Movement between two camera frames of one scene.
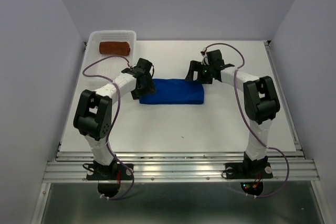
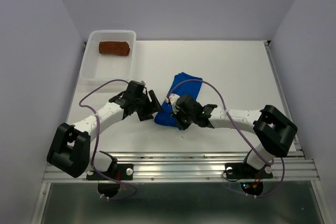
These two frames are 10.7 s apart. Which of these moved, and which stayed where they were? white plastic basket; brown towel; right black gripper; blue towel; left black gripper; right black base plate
Moved: left black gripper; right black gripper; blue towel
Stayed: brown towel; right black base plate; white plastic basket
